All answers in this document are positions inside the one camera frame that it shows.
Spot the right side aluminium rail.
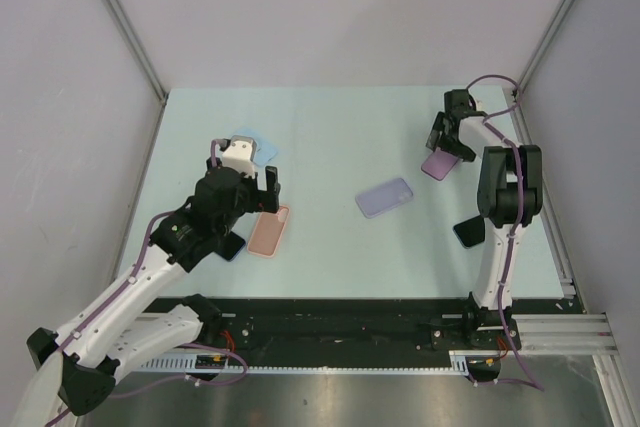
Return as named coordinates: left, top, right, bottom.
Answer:
left=510, top=107, right=580, bottom=298

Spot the lavender phone case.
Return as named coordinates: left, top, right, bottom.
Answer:
left=355, top=177, right=414, bottom=219

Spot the aluminium front rail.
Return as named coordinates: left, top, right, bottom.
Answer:
left=514, top=314, right=618, bottom=355

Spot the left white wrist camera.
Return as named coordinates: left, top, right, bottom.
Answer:
left=221, top=135, right=257, bottom=179

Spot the black phone right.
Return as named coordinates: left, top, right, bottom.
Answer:
left=453, top=216, right=485, bottom=248

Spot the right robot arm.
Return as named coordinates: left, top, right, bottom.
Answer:
left=426, top=89, right=543, bottom=352

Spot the white slotted cable duct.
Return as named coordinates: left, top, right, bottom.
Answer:
left=137, top=351, right=469, bottom=376

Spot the purple phone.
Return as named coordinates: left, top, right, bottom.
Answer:
left=421, top=148, right=459, bottom=181

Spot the right corner aluminium post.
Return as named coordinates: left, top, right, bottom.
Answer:
left=514, top=0, right=609, bottom=93

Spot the left corner aluminium post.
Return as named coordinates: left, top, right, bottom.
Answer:
left=74, top=0, right=169, bottom=106

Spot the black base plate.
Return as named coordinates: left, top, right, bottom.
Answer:
left=197, top=298, right=582, bottom=364

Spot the corner aluminium post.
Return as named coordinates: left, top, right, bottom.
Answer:
left=514, top=0, right=609, bottom=93
left=74, top=0, right=169, bottom=106

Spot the pink phone case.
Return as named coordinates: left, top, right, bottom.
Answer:
left=247, top=205, right=290, bottom=258

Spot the aluminium rail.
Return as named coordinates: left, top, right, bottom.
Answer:
left=514, top=314, right=618, bottom=355
left=510, top=107, right=580, bottom=298

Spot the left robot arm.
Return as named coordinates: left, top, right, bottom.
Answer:
left=23, top=161, right=281, bottom=426

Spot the blue phone left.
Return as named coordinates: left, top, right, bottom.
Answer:
left=217, top=232, right=246, bottom=262

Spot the light blue phone case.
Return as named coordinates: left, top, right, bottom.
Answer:
left=233, top=127, right=278, bottom=167

